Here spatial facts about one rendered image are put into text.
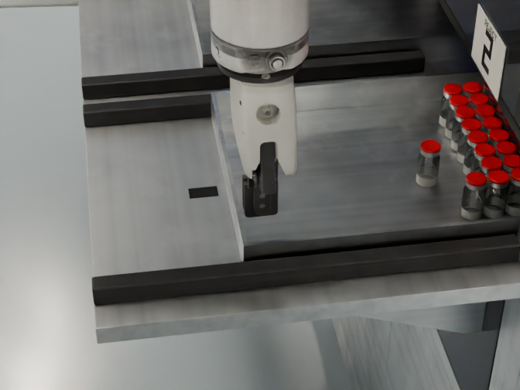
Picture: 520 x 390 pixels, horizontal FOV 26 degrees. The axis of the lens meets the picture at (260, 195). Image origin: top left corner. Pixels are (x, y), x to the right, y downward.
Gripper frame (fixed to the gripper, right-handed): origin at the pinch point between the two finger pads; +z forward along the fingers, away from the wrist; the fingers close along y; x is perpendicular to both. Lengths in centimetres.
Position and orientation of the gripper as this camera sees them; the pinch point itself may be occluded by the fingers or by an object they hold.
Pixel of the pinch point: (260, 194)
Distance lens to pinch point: 107.4
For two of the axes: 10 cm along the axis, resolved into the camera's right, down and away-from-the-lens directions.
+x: -9.9, 1.0, -1.2
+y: -1.5, -6.1, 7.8
